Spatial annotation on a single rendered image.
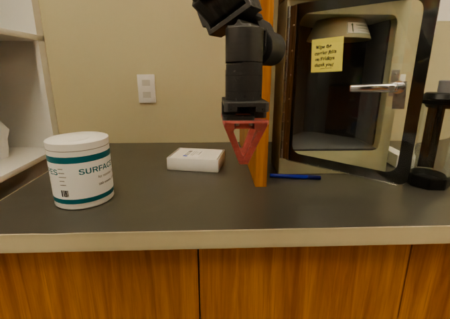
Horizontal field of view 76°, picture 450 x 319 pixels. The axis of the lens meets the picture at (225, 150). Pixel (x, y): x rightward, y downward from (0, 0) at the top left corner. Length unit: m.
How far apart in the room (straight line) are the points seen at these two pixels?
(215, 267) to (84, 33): 1.01
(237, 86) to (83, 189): 0.42
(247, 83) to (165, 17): 0.85
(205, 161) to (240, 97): 0.45
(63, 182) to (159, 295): 0.31
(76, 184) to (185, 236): 0.26
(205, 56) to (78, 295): 0.91
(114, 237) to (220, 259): 0.22
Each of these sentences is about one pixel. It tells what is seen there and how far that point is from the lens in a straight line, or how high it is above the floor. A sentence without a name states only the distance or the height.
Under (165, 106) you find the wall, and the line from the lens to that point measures 1.25.
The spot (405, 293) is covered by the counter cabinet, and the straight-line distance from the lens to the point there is 0.82.
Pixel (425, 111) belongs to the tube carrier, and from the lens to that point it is 0.87.
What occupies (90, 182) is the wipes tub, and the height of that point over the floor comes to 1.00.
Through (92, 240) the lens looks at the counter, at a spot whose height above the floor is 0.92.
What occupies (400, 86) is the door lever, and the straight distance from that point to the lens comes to 0.69.
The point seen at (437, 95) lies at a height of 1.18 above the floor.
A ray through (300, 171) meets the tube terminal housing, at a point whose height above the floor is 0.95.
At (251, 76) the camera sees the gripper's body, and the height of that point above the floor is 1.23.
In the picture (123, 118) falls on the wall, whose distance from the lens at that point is 1.29.
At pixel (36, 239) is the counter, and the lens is 0.67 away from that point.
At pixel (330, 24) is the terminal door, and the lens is 0.76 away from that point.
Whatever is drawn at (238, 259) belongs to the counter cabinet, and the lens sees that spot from 0.65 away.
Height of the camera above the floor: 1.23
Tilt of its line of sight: 15 degrees down
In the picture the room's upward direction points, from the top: straight up
